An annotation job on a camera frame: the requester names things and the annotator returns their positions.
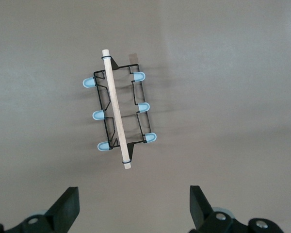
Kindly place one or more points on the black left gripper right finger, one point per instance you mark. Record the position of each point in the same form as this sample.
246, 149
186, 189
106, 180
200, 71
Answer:
203, 218

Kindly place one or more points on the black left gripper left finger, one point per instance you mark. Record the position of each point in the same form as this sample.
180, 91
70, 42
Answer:
63, 213

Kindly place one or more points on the brown paper table cover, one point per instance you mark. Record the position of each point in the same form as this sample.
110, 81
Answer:
232, 97

